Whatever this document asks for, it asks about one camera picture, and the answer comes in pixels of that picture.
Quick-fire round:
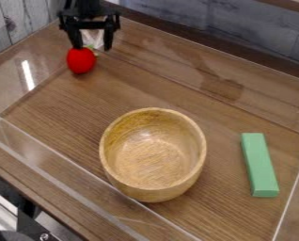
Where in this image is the green rectangular block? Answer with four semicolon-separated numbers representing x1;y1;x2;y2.
242;133;280;198

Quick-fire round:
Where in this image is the clear acrylic tray enclosure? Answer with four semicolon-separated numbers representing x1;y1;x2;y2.
0;21;299;241

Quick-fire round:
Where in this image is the red strawberry toy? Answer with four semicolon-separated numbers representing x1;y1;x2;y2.
67;47;96;74

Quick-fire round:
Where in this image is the black clamp mount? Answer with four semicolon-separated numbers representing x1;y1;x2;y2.
16;210;60;241

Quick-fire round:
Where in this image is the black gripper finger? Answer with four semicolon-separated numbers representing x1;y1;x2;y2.
103;27;115;51
68;28;83;49

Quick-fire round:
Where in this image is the wooden bowl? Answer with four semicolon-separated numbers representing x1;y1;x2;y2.
99;107;207;202

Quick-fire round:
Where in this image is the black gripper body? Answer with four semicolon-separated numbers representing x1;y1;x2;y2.
57;0;120;30

